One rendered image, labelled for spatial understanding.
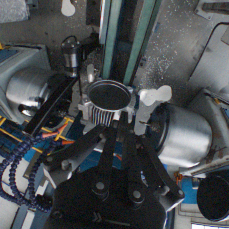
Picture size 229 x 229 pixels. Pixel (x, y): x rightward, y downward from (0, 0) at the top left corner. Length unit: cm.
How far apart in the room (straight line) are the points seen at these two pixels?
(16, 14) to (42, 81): 34
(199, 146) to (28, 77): 65
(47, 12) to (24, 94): 40
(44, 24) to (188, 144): 80
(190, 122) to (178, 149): 10
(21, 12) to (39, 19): 13
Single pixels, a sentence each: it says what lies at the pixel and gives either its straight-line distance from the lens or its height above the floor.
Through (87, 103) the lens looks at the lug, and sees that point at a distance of 34.
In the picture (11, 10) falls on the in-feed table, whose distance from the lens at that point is 65.
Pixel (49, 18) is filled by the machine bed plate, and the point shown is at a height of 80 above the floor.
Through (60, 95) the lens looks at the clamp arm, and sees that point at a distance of 32.
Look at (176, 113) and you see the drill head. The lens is 39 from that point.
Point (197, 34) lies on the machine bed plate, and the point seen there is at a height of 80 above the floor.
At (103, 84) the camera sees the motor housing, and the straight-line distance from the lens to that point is 44.
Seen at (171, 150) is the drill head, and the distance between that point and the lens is 38.
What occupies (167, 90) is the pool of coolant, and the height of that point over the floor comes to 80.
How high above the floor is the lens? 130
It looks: 39 degrees down
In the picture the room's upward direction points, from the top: 163 degrees counter-clockwise
